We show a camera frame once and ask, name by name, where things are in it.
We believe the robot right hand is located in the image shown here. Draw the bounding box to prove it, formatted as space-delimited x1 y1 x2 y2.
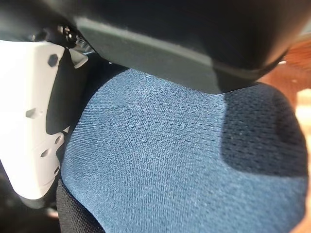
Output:
0 0 311 202

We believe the blue garment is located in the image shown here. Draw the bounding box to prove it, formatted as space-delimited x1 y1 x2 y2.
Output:
57 67 311 233

